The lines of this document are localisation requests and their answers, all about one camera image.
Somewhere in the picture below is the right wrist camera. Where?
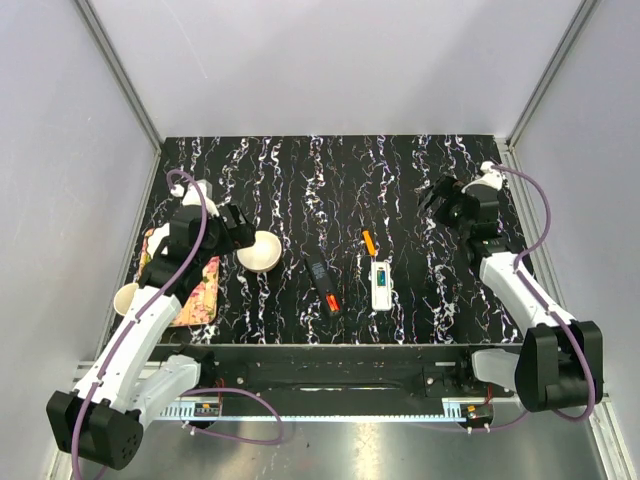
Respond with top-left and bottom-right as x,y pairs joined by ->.
462,161 -> 504,193

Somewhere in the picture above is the slotted cable duct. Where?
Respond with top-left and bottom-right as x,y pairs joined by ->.
156,392 -> 485,423

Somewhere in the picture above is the blue green battery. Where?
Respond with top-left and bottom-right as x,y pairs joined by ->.
376,268 -> 387,288

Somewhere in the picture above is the floral placemat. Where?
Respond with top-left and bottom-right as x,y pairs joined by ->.
136,223 -> 220,327

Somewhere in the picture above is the yellow mug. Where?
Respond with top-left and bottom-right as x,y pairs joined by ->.
113,282 -> 139,316

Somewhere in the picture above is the beige ceramic bowl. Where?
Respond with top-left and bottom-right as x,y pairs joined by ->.
236,230 -> 282,273

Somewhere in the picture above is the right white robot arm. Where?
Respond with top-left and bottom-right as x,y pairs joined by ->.
419,173 -> 604,422

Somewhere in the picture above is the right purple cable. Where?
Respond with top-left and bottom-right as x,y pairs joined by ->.
492,162 -> 599,421

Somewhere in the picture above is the white remote control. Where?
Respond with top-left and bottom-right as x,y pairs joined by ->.
370,261 -> 393,311

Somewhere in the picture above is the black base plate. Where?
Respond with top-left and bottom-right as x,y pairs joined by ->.
149,343 -> 516,401

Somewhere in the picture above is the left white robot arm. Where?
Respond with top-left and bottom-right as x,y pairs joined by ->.
46,203 -> 256,470

